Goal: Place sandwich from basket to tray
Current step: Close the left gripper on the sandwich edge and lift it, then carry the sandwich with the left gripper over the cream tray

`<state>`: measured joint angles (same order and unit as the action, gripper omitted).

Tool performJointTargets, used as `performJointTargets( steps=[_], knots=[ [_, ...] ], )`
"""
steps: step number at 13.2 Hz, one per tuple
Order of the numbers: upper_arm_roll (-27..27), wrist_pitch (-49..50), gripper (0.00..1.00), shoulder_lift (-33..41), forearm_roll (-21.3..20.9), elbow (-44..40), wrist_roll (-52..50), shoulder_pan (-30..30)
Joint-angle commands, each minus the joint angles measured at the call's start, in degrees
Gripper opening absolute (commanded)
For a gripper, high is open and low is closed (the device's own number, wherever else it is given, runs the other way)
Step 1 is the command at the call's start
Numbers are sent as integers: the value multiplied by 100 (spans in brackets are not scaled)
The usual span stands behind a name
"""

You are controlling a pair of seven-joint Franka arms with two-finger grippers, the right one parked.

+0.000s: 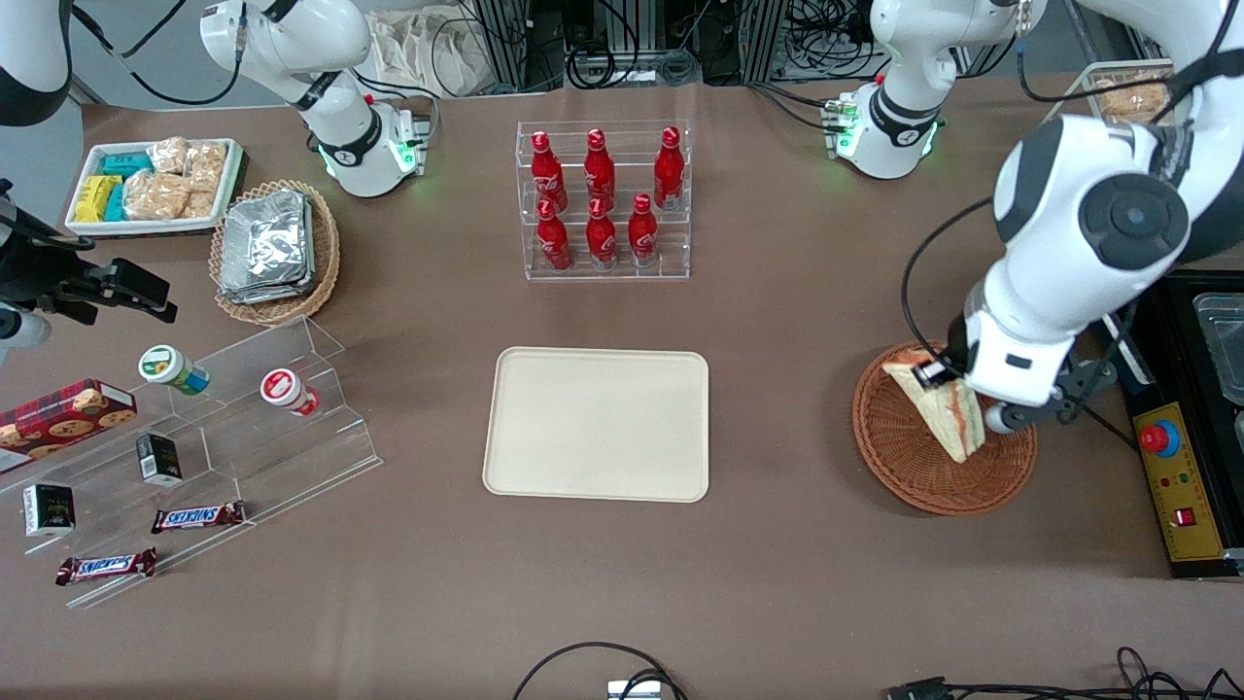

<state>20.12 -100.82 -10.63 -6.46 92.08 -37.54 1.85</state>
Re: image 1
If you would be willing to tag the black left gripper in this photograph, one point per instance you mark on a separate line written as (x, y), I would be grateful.
(956, 351)

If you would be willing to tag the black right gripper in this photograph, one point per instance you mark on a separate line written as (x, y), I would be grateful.
(37, 275)

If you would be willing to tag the triangle sandwich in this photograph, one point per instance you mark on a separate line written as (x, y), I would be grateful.
(938, 418)

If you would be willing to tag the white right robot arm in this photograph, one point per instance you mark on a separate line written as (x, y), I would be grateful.
(292, 39)

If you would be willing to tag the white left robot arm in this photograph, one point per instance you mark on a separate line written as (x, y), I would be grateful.
(1069, 214)

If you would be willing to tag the white rectangular snack tray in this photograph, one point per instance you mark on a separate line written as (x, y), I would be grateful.
(87, 227)

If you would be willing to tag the round brown wicker basket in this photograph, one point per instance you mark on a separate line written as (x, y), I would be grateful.
(904, 467)

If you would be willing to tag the oval light wicker basket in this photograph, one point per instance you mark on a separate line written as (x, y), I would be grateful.
(326, 262)

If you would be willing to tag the cream plastic tray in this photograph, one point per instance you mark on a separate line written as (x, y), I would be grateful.
(598, 423)

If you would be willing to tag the green lid yoghurt cup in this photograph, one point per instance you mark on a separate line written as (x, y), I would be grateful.
(165, 367)

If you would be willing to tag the teal snack pack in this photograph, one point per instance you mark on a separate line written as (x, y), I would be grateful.
(126, 164)
(116, 204)

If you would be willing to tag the clear rice cracker pack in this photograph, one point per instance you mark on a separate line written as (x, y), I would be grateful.
(166, 156)
(200, 204)
(206, 165)
(155, 196)

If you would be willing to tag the yellow snack pack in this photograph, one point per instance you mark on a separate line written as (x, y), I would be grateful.
(95, 197)

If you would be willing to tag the silver foil pack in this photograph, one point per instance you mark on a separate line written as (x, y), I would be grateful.
(264, 238)
(309, 277)

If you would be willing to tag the red cookie box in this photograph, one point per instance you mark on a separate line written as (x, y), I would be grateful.
(58, 418)

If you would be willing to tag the red lid yoghurt cup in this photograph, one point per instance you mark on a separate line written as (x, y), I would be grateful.
(284, 389)

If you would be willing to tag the small black carton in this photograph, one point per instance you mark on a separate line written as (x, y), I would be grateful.
(49, 510)
(158, 459)

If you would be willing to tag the clear acrylic step shelf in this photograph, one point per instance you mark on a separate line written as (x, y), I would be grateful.
(282, 457)

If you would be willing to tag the snickers chocolate bar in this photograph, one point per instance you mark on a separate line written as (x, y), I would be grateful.
(199, 517)
(107, 566)

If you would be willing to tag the red emergency stop button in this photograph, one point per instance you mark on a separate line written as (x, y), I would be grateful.
(1159, 439)

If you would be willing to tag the black yellow control box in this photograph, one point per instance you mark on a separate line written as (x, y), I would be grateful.
(1186, 486)

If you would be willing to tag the clear plastic container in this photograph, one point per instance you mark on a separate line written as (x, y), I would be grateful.
(1225, 350)

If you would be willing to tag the clear acrylic bottle rack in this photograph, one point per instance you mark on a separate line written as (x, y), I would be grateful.
(671, 248)

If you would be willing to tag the red cola bottle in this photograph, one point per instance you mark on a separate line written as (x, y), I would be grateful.
(642, 233)
(554, 243)
(600, 170)
(669, 170)
(602, 238)
(548, 175)

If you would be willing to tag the wrapped bread pack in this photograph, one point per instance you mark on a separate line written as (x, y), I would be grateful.
(1132, 99)

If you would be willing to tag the white cloth bag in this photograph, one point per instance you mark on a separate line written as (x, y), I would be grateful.
(418, 53)

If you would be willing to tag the small white device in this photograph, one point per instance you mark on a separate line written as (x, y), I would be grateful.
(634, 690)

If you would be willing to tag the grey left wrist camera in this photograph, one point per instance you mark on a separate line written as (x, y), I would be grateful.
(1006, 418)

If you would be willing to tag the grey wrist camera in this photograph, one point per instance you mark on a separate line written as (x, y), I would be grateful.
(19, 331)
(1006, 418)

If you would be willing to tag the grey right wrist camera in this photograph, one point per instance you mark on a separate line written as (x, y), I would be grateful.
(19, 331)

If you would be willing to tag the aluminium frame post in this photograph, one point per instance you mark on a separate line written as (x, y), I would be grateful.
(505, 44)

